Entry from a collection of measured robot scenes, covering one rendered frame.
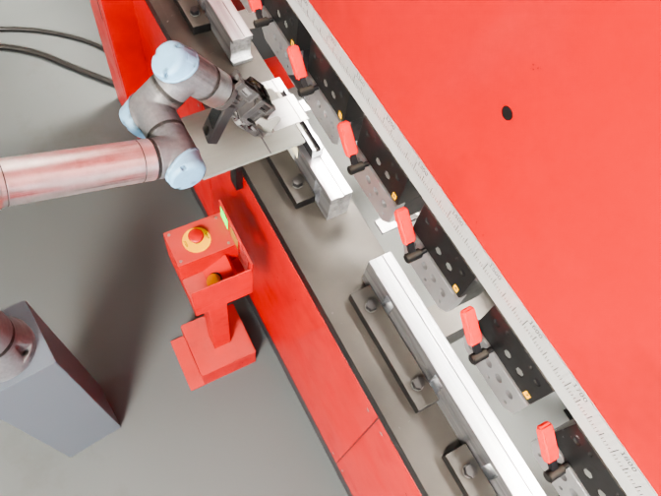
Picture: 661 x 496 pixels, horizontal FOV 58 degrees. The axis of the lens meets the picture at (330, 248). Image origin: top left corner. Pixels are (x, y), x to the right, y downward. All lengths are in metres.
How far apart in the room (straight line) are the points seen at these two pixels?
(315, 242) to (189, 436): 0.99
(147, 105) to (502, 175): 0.67
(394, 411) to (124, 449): 1.14
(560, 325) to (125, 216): 1.98
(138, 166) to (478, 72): 0.59
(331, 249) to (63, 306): 1.26
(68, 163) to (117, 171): 0.08
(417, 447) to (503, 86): 0.82
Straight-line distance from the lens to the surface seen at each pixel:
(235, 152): 1.43
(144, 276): 2.40
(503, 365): 1.02
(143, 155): 1.08
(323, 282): 1.41
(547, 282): 0.83
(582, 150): 0.70
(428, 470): 1.34
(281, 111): 1.51
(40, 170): 1.04
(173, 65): 1.13
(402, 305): 1.31
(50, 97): 2.97
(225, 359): 2.13
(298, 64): 1.20
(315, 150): 1.44
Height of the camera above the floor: 2.15
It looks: 62 degrees down
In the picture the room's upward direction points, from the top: 15 degrees clockwise
